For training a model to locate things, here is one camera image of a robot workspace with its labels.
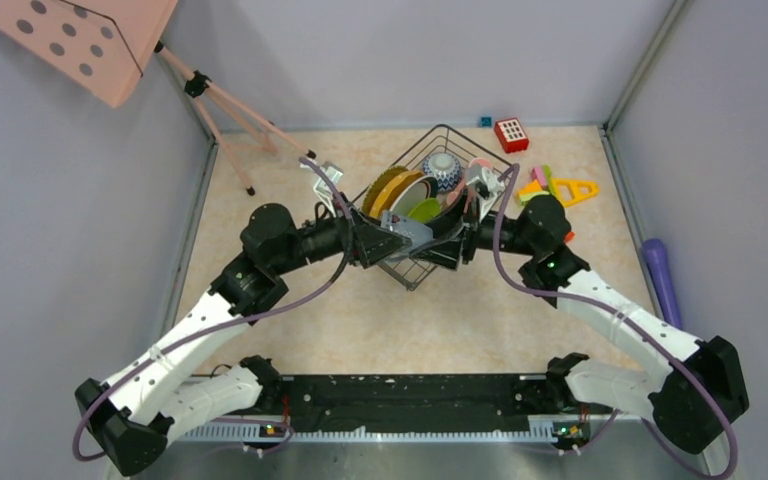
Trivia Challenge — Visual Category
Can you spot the grey white mug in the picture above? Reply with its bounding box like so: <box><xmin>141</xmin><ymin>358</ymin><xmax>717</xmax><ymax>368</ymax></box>
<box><xmin>380</xmin><ymin>210</ymin><xmax>434</xmax><ymax>262</ymax></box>

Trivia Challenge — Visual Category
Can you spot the red patterned bowl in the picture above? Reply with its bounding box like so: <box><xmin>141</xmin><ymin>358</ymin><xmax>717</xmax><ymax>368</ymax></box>
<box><xmin>421</xmin><ymin>152</ymin><xmax>463</xmax><ymax>193</ymax></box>

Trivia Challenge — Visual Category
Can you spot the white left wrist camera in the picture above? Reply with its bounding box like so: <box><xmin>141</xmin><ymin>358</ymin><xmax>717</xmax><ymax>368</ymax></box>
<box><xmin>301</xmin><ymin>160</ymin><xmax>346</xmax><ymax>213</ymax></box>

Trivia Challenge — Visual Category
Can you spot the yellow polka dot plate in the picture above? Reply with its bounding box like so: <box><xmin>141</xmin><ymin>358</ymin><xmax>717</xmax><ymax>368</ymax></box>
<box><xmin>370</xmin><ymin>169</ymin><xmax>423</xmax><ymax>219</ymax></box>

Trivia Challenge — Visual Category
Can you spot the red toy block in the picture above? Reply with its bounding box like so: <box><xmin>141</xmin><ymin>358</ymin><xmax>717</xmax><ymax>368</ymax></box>
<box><xmin>493</xmin><ymin>117</ymin><xmax>530</xmax><ymax>154</ymax></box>

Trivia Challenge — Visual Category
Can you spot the large pink mug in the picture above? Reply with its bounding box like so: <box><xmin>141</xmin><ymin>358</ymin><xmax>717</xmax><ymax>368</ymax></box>
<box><xmin>467</xmin><ymin>157</ymin><xmax>493</xmax><ymax>172</ymax></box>

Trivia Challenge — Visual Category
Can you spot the colourful toy block stack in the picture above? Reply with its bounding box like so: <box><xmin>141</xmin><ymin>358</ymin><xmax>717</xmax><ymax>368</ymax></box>
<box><xmin>516</xmin><ymin>165</ymin><xmax>555</xmax><ymax>206</ymax></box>

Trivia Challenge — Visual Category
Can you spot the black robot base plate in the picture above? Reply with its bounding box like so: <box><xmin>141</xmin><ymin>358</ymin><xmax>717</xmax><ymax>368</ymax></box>
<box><xmin>235</xmin><ymin>373</ymin><xmax>610</xmax><ymax>434</ymax></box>

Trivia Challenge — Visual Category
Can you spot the grey wire dish rack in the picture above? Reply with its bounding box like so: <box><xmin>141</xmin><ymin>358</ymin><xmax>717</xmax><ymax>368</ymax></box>
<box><xmin>378</xmin><ymin>124</ymin><xmax>511</xmax><ymax>291</ymax></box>

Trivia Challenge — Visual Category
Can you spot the pink tripod stand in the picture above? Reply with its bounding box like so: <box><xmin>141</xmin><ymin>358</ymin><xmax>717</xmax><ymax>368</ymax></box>
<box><xmin>154</xmin><ymin>41</ymin><xmax>317</xmax><ymax>196</ymax></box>

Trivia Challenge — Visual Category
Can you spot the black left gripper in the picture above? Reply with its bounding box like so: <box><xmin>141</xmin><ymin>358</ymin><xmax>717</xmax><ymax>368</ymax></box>
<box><xmin>272</xmin><ymin>191</ymin><xmax>412</xmax><ymax>275</ymax></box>

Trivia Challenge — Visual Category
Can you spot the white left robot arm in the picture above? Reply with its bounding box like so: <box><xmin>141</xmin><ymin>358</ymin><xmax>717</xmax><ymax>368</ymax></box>
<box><xmin>73</xmin><ymin>203</ymin><xmax>416</xmax><ymax>478</ymax></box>

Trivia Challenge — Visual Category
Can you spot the yellow triangle toy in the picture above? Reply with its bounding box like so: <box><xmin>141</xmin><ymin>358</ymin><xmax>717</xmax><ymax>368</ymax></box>
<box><xmin>550</xmin><ymin>178</ymin><xmax>600</xmax><ymax>207</ymax></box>

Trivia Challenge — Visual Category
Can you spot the pink dotted board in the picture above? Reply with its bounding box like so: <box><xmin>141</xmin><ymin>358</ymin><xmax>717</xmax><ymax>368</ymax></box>
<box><xmin>0</xmin><ymin>0</ymin><xmax>178</xmax><ymax>108</ymax></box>

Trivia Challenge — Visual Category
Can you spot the purple handle tool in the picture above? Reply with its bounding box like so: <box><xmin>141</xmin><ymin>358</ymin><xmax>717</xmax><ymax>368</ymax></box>
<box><xmin>642</xmin><ymin>238</ymin><xmax>684</xmax><ymax>330</ymax></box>

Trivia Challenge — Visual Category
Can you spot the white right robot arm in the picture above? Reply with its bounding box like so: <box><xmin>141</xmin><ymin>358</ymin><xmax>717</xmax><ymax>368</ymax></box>
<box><xmin>410</xmin><ymin>195</ymin><xmax>749</xmax><ymax>454</ymax></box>

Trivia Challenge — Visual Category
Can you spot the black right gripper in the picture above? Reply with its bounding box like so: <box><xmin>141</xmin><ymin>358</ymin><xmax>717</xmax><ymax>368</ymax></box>
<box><xmin>411</xmin><ymin>188</ymin><xmax>539</xmax><ymax>270</ymax></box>

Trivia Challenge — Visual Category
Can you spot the lime green plate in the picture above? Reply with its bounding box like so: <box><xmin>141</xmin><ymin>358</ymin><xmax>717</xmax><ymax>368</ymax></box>
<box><xmin>408</xmin><ymin>198</ymin><xmax>441</xmax><ymax>223</ymax></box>

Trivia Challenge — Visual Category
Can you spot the white plate teal rim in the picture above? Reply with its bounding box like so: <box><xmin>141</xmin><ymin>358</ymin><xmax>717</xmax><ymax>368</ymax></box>
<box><xmin>387</xmin><ymin>175</ymin><xmax>439</xmax><ymax>216</ymax></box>

